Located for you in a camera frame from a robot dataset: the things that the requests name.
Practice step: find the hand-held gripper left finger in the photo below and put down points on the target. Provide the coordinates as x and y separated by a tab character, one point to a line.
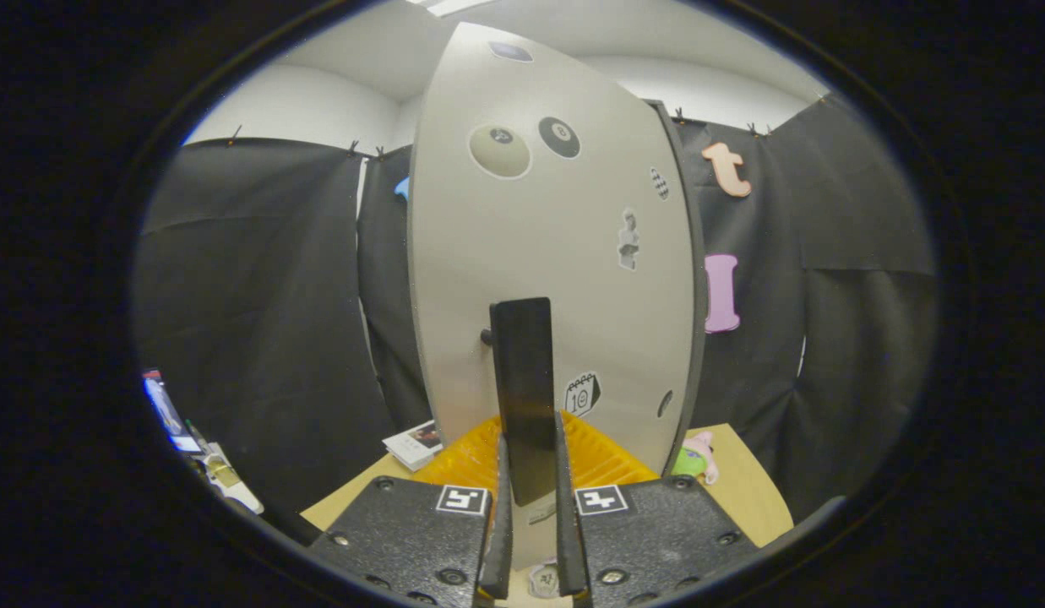
498	557

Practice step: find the white printed box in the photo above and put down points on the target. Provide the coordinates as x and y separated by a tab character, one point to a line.
408	446

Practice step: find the black backdrop cloth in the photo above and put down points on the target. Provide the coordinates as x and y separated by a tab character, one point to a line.
252	295

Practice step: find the ceiling light panel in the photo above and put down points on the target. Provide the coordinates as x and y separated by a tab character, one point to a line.
454	5

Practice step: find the green plush toy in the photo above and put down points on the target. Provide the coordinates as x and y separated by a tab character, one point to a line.
689	463

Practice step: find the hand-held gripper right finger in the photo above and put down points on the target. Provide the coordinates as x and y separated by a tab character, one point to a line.
568	549

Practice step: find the white and blue clutter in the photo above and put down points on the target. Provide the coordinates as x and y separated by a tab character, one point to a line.
218	473

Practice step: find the grey shoe cabinet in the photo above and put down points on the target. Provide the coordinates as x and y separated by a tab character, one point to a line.
698	295

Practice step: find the white canvas shoe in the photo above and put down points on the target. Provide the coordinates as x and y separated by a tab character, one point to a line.
544	581

